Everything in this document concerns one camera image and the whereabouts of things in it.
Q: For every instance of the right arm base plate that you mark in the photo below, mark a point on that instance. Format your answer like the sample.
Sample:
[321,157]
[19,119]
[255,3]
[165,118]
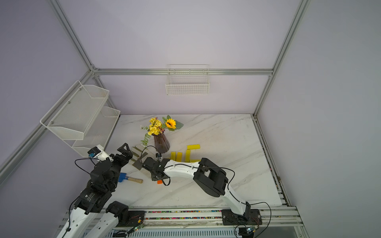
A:
[229,218]

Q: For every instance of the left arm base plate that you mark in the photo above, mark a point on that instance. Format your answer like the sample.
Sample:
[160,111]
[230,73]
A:
[131,218]

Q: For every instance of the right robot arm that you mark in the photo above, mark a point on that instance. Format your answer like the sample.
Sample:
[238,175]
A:
[211,178]

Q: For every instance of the blue trowel wooden handle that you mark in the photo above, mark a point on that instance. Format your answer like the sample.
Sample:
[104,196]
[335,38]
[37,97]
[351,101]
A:
[123,176]

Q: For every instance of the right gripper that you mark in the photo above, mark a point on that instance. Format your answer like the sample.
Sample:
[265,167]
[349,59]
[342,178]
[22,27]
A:
[155,177]

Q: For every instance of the white wire wall basket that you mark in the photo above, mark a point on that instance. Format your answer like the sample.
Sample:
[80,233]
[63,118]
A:
[187,79]

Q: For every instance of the aluminium mounting rail base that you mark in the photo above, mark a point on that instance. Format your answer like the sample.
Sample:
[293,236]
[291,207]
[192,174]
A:
[206,223]

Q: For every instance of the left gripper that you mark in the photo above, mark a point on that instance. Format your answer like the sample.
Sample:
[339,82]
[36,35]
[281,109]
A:
[127,155]

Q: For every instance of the white grey work glove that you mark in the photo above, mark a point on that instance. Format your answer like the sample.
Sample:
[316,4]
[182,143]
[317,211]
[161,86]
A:
[140,154]

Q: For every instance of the purple ribbed glass vase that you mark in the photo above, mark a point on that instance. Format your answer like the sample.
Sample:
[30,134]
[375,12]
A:
[161,143]

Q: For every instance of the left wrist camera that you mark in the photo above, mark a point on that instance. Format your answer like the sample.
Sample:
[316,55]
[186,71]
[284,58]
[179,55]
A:
[98,153]

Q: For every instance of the yellow artificial flower bouquet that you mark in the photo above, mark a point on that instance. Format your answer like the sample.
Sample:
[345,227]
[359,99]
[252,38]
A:
[157,126]

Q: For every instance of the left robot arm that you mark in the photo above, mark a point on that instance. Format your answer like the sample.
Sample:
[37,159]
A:
[103,182]

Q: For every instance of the white two-tier mesh shelf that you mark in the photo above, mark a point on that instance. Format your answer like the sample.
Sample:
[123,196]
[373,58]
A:
[81,118]

